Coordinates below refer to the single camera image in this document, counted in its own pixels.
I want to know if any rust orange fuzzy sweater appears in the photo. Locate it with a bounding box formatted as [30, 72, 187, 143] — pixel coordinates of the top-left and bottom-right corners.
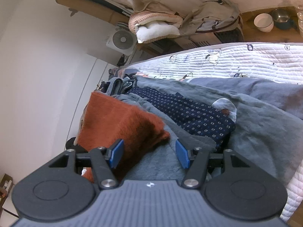
[76, 92, 170, 180]

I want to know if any stack of folded blue clothes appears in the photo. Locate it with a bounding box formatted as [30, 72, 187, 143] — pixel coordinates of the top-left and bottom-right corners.
[96, 68, 142, 96]

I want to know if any grey blue folded garment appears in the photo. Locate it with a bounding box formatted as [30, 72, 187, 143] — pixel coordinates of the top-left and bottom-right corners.
[123, 113, 216, 181]

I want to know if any navy dotted garment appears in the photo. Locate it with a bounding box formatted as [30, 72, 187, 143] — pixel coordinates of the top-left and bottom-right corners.
[128, 87, 236, 147]

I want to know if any dark grey quilted bedspread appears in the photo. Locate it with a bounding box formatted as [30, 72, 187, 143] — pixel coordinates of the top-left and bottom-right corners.
[117, 77, 302, 194]

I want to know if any white box fan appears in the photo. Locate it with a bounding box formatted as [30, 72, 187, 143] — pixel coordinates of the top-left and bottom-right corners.
[106, 26, 137, 56]

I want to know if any white quilted mattress pad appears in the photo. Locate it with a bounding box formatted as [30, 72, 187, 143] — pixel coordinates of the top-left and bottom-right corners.
[120, 43, 302, 221]

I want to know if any pink white folded cushion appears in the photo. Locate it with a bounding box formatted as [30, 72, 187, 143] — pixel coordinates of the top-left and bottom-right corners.
[128, 11, 183, 44]

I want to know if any beige canvas backpack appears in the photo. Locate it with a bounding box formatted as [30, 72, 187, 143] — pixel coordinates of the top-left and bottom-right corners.
[179, 0, 242, 36]

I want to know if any white ceramic bowl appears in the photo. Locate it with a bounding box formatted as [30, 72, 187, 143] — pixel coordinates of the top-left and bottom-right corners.
[254, 13, 274, 33]

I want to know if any cardboard tube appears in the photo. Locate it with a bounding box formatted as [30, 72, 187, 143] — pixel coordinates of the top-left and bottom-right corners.
[55, 0, 129, 25]

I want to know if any dark metal pot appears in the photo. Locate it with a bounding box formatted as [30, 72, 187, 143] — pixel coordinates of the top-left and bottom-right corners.
[271, 8, 295, 30]

